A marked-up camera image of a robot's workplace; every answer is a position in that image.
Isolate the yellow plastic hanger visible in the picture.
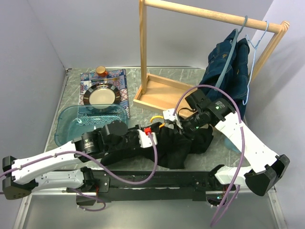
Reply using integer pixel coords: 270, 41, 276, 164
149, 115, 166, 129

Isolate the black garment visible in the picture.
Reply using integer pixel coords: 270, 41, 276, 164
101, 122, 214, 169

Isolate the denim garment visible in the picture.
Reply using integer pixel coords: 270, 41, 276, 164
197, 30, 238, 105

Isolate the blue denim skirt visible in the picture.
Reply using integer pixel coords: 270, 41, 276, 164
228, 38, 250, 119

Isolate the grey-blue plastic hanger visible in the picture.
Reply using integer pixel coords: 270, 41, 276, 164
215, 15, 248, 88

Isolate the light blue wire hanger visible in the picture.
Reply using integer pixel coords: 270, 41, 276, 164
242, 21, 269, 105

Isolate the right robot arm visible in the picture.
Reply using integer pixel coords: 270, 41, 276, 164
163, 90, 290, 196

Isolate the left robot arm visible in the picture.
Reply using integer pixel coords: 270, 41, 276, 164
2, 121, 146, 200

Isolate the wooden clothes rack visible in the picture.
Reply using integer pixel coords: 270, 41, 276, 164
132, 0, 291, 117

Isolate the light blue mug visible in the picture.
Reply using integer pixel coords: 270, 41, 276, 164
224, 137, 240, 153

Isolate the patterned blue placemat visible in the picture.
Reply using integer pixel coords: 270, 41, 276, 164
79, 69, 130, 118

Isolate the gold fork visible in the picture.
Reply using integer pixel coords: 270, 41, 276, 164
91, 77, 120, 83

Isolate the black rimmed plate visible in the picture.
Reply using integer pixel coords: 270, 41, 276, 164
83, 83, 121, 113

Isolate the orange cup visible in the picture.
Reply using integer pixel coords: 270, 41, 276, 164
95, 66, 108, 77

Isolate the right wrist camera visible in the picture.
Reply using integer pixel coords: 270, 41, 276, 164
163, 108, 183, 129

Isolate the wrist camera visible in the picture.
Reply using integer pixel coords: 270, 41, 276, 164
138, 127, 158, 148
163, 108, 183, 129

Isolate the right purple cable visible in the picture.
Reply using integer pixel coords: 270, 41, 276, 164
173, 84, 245, 227

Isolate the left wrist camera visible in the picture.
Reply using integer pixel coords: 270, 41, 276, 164
138, 127, 158, 148

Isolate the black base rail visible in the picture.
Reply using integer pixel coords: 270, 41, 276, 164
64, 169, 239, 203

